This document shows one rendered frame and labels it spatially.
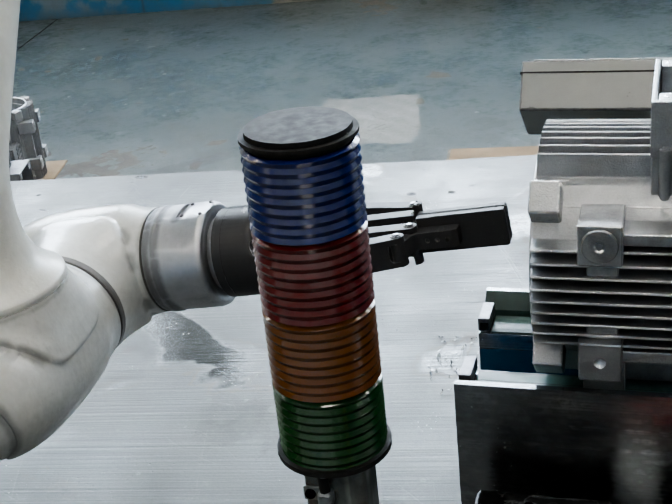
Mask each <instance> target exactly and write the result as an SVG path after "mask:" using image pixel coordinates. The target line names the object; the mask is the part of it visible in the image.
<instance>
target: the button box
mask: <svg viewBox="0 0 672 504"><path fill-rule="evenodd" d="M656 59H664V58H645V59H642V58H609V59H589V60H586V59H549V60H534V61H530V60H527V61H523V62H522V68H521V72H520V75H521V83H520V99H519V111H520V114H521V117H522V119H523V122H524V125H525V128H526V131H527V133H528V134H530V135H541V132H542V131H543V126H544V123H546V120H547V119H651V98H652V89H653V80H654V71H655V62H656Z"/></svg>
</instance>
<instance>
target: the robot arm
mask: <svg viewBox="0 0 672 504"><path fill-rule="evenodd" d="M20 1H21V0H0V460H4V459H7V460H11V459H15V458H17V457H19V456H22V455H24V454H25V453H27V452H29V451H31V450H33V449H34V448H35V447H37V446H38V445H40V444H41V443H42V442H44V441H45V440H47V439H48V438H49V437H50V436H51V435H52V434H54V433H55V432H56V431H57V430H58V429H59V428H60V427H61V426H62V425H63V424H64V423H65V422H66V421H67V420H68V418H69V417H70V416H71V415H72V414H73V413H74V412H75V411H76V409H77V408H78V407H79V406H80V405H81V403H82V402H83V401H84V400H85V399H86V397H87V396H88V395H89V393H90V392H91V391H92V389H93V388H94V386H95V385H96V383H97V382H98V380H99V379H100V377H101V376H102V374H103V372H104V371H105V369H106V367H107V365H108V362H109V359H110V357H111V355H112V354H113V352H114V351H115V349H116V348H117V347H118V346H119V345H120V344H121V343H122V342H123V341H124V340H125V339H126V338H127V337H129V336H130V335H131V334H133V333H134V332H135V331H137V330H138V329H140V328H142V327H143V326H145V325H147V324H148V323H149V322H150V321H151V320H152V317H153V316H154V315H156V314H159V313H163V312H168V311H176V312H177V311H185V310H187V309H198V308H209V307H220V306H226V305H228V304H230V303H232V301H233V300H234V299H235V298H236V297H239V296H249V295H260V292H259V284H258V281H257V276H258V275H257V272H256V264H255V256H254V253H253V250H254V247H253V244H252V239H253V238H252V236H251V230H250V224H251V223H250V222H249V213H248V210H247V206H248V205H243V206H234V207H226V206H225V205H223V204H222V203H221V202H217V201H212V200H210V201H206V202H198V203H189V204H181V205H164V206H162V207H144V206H140V205H135V204H109V205H99V206H90V207H83V208H77V209H72V210H67V211H62V212H58V213H54V214H51V215H48V216H45V217H43V218H40V219H38V220H35V221H33V222H31V223H29V224H27V225H25V226H22V224H21V222H20V219H19V217H18V214H17V211H16V207H15V203H14V200H13V195H12V189H11V183H10V172H9V138H10V123H11V110H12V98H13V86H14V74H15V61H16V49H17V37H18V25H19V13H20ZM366 205H367V207H366V212H367V218H368V224H367V226H368V228H369V233H368V235H369V238H370V242H369V245H370V248H371V250H370V254H371V263H372V273H375V272H380V271H385V270H390V269H395V268H400V267H405V266H407V265H408V264H409V263H410V261H409V257H414V260H415V264H416V265H419V264H422V263H423V262H424V261H425V260H424V255H423V253H429V252H439V251H450V250H460V249H470V248H480V247H490V246H500V245H509V244H510V242H511V239H512V236H513V233H512V228H511V223H510V218H509V212H508V207H507V203H506V202H497V203H488V204H479V205H470V206H461V207H452V208H443V209H434V210H425V211H423V206H422V202H421V201H413V202H366Z"/></svg>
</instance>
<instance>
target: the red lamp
mask: <svg viewBox="0 0 672 504"><path fill-rule="evenodd" d="M367 224H368V218H367V220H366V222H365V223H364V224H363V226H361V227H360V228H359V229H358V230H356V231H355V232H353V233H352V234H350V235H348V236H346V237H344V238H341V239H339V240H336V241H332V242H329V243H324V244H319V245H313V246H300V247H292V246H281V245H275V244H271V243H268V242H265V241H263V240H260V239H259V238H257V237H255V236H254V235H253V234H252V232H251V236H252V238H253V239H252V244H253V247H254V250H253V253H254V256H255V264H256V272H257V275H258V276H257V281H258V284H259V292H260V300H261V308H262V311H263V313H264V314H265V315H266V316H267V317H269V318H270V319H272V320H274V321H276V322H279V323H282V324H285V325H289V326H295V327H321V326H328V325H333V324H337V323H340V322H343V321H346V320H349V319H351V318H353V317H355V316H357V315H358V314H360V313H362V312H363V311H365V310H366V309H367V308H368V307H369V306H370V305H371V304H372V302H373V300H374V298H375V292H374V282H373V273H372V263H371V254H370V250H371V248H370V245H369V242H370V238H369V235H368V233H369V228H368V226H367Z"/></svg>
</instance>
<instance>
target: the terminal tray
mask: <svg viewBox="0 0 672 504"><path fill-rule="evenodd" d="M667 61H672V58H664V59H656V62H655V71H654V80H653V89H652V98H651V129H650V157H651V182H650V194H651V195H658V196H659V199H660V200H661V201H667V200H669V198H670V195H672V98H666V97H664V95H665V94H669V93H672V64H667V63H666V62H667Z"/></svg>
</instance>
